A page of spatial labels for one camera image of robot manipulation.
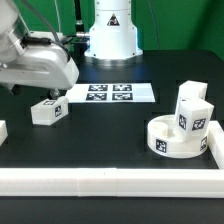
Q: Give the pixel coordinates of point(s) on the white front fence bar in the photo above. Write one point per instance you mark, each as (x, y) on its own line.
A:
(112, 182)

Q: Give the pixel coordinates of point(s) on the white round stool seat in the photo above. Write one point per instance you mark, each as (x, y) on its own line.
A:
(162, 140)

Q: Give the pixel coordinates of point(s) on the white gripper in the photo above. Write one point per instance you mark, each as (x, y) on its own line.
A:
(39, 66)

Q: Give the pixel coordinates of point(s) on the white left fence bar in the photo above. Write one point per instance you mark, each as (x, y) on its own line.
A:
(3, 131)

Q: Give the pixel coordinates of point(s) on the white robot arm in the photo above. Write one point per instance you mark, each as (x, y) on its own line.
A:
(113, 38)

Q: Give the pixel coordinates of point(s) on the white marker sheet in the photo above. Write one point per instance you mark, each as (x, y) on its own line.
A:
(111, 93)

